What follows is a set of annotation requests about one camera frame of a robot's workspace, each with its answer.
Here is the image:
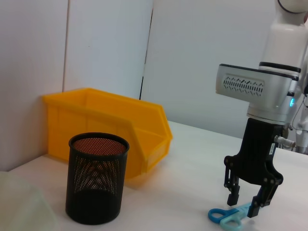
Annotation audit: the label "pale green wavy bowl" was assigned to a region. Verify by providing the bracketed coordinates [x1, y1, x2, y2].
[0, 170, 58, 231]

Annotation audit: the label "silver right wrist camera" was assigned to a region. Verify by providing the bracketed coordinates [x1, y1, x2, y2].
[215, 64, 300, 109]

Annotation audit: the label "yellow plastic bin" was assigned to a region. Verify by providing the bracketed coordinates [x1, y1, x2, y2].
[42, 88, 173, 180]

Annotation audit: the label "right gripper grey cable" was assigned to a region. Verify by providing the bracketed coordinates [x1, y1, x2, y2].
[275, 96, 308, 148]

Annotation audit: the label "black mesh pen holder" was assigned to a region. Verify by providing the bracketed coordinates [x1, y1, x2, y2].
[65, 132, 130, 226]

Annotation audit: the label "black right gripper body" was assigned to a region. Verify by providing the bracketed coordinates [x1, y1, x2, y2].
[223, 117, 284, 186]

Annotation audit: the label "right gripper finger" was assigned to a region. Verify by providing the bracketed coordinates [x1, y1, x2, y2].
[223, 166, 241, 206]
[247, 184, 282, 218]

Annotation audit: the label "blue scissors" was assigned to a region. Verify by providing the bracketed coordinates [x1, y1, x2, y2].
[208, 202, 253, 231]

